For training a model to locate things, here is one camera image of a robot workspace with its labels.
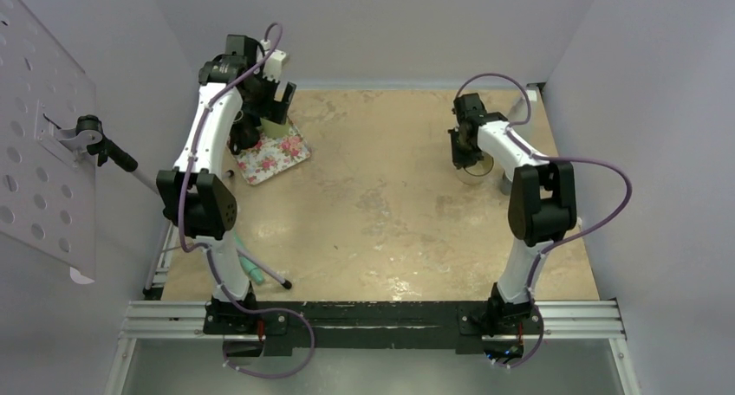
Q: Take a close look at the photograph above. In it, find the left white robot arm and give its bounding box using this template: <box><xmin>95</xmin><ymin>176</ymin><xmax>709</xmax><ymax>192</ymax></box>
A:
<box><xmin>155</xmin><ymin>34</ymin><xmax>302</xmax><ymax>337</ymax></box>

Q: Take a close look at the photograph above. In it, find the grey blue mug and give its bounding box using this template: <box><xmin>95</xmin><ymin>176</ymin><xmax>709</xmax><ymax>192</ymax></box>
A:
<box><xmin>498</xmin><ymin>172</ymin><xmax>512</xmax><ymax>196</ymax></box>

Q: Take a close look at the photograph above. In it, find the light green mug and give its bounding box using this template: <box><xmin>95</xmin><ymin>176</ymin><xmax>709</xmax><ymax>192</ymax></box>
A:
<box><xmin>261</xmin><ymin>118</ymin><xmax>293</xmax><ymax>139</ymax></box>

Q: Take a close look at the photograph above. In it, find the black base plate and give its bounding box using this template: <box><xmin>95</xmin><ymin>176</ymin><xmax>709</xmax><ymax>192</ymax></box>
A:
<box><xmin>202</xmin><ymin>300</ymin><xmax>542</xmax><ymax>356</ymax></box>

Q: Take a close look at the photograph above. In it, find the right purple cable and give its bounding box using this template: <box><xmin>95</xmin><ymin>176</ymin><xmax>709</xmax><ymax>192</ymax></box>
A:
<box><xmin>453</xmin><ymin>73</ymin><xmax>634</xmax><ymax>371</ymax></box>

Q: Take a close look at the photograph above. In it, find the teal marker pen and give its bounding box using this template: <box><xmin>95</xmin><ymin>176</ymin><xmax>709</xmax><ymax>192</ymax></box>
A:
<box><xmin>236</xmin><ymin>244</ymin><xmax>264</xmax><ymax>285</ymax></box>

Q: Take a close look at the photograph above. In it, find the purple cable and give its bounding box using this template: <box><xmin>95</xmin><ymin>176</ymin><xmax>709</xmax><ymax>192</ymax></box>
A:
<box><xmin>453</xmin><ymin>73</ymin><xmax>634</xmax><ymax>371</ymax></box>
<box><xmin>178</xmin><ymin>23</ymin><xmax>317</xmax><ymax>381</ymax></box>

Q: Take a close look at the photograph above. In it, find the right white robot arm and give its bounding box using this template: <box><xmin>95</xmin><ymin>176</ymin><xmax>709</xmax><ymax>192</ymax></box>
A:
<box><xmin>448</xmin><ymin>94</ymin><xmax>576</xmax><ymax>335</ymax></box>

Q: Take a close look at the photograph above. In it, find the perforated white panel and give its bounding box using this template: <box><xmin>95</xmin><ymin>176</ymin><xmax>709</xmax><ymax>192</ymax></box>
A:
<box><xmin>1</xmin><ymin>0</ymin><xmax>98</xmax><ymax>284</ymax></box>

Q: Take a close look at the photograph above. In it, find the beige cream mug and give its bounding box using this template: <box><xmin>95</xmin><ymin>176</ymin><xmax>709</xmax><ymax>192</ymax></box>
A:
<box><xmin>456</xmin><ymin>154</ymin><xmax>495</xmax><ymax>186</ymax></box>

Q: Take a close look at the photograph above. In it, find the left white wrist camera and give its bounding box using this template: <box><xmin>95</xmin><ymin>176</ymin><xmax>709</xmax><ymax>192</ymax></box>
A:
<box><xmin>257</xmin><ymin>39</ymin><xmax>289</xmax><ymax>82</ymax></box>

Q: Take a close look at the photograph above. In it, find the dark brown mug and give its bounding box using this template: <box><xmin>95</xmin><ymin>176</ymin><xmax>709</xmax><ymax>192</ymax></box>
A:
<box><xmin>228</xmin><ymin>111</ymin><xmax>260</xmax><ymax>156</ymax></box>

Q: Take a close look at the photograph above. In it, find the floral pattern tray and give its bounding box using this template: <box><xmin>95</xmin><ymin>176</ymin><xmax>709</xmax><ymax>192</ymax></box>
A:
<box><xmin>231</xmin><ymin>122</ymin><xmax>311</xmax><ymax>186</ymax></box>

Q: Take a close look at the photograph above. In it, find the white wedge stand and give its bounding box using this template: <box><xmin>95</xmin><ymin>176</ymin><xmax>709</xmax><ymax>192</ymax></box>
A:
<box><xmin>506</xmin><ymin>85</ymin><xmax>541</xmax><ymax>128</ymax></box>

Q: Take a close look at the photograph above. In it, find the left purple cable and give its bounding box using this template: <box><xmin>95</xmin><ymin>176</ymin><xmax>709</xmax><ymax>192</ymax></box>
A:
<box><xmin>178</xmin><ymin>23</ymin><xmax>317</xmax><ymax>381</ymax></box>

